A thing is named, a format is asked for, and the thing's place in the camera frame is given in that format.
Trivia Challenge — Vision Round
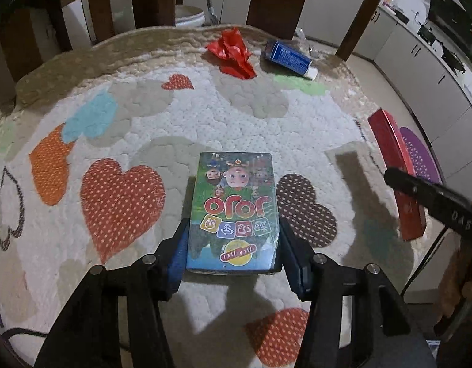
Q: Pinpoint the wooden chair backrest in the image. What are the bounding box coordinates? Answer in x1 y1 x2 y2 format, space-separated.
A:
0 0 394 85

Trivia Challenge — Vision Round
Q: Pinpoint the person's right hand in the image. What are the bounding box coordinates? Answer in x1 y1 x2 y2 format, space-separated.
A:
434 243 472 341

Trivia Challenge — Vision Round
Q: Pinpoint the blue medicine box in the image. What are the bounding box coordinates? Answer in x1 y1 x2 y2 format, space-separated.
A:
264 40 318 81

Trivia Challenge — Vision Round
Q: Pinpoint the white plastic bucket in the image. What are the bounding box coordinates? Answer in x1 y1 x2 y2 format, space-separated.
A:
175 4 206 28

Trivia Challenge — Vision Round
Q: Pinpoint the long red cigarette box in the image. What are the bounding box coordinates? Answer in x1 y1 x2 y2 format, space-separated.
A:
367 109 426 241

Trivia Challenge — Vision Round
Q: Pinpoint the purple plastic waste basket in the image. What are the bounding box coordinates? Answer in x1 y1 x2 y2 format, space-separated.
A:
400 127 442 184

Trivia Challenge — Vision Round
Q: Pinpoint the cartoon playing card box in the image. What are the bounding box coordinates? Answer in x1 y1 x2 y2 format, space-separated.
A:
186 152 282 275

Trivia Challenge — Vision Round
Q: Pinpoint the black range hood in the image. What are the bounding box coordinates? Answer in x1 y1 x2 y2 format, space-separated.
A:
427 0 472 63

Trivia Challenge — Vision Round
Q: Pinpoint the black cable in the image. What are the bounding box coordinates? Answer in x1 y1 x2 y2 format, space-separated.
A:
1 326 49 341

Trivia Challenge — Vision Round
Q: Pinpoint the red plastic wrapper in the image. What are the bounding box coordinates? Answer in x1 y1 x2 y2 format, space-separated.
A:
205 28 257 80

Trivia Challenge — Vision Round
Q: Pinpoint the quilted heart pattern mat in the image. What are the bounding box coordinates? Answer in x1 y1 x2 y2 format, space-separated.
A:
0 27 436 367

